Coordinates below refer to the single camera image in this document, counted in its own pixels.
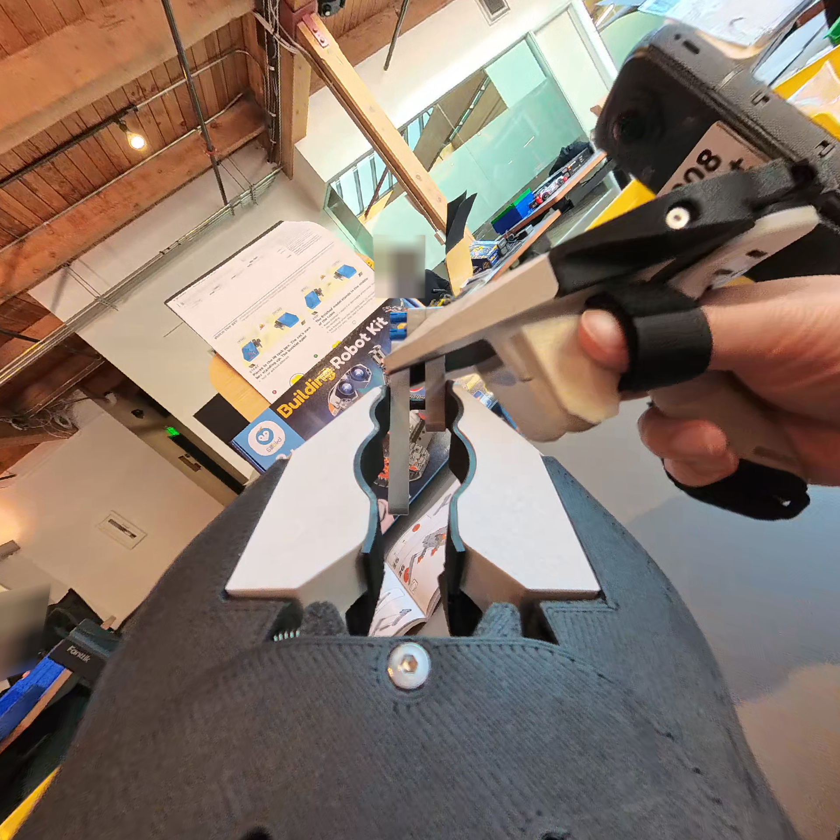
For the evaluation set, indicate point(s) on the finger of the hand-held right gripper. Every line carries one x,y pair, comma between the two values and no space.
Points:
485,308

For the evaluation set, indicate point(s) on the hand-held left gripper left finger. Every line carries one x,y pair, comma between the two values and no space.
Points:
308,525

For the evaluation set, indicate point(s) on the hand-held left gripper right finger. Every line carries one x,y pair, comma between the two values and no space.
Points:
525,525

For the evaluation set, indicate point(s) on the grey angled beam blue pins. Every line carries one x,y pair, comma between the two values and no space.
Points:
436,400

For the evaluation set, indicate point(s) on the grey beam black pins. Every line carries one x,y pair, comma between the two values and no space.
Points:
398,459

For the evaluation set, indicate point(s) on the person's right hand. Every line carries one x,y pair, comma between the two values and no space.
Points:
774,341

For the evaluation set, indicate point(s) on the small printed toy box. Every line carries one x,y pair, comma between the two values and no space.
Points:
487,256

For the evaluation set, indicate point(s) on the black fabric flap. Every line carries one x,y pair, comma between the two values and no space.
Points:
461,220

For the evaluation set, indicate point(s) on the blue green storage box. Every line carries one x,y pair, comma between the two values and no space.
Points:
512,211

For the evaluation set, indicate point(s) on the open instruction booklet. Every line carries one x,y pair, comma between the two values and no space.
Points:
413,558

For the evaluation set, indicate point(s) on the yellow storage bin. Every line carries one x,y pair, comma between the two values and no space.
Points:
26,810
623,203

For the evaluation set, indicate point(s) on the dark toy car model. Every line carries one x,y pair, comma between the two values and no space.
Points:
561,177

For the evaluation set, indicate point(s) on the white printed instruction sheet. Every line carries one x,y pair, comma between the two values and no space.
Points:
262,308

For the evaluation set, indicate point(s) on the dark teal tool case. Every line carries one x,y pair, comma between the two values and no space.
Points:
82,656

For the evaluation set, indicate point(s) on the blue plastic bin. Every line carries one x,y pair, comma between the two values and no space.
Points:
33,699

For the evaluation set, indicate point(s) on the round ceiling spotlight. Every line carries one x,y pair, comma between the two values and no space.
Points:
136,140

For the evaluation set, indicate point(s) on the black wall screen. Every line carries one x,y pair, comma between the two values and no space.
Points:
220,410

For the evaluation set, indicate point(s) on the white wall plate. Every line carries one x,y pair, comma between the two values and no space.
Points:
121,529

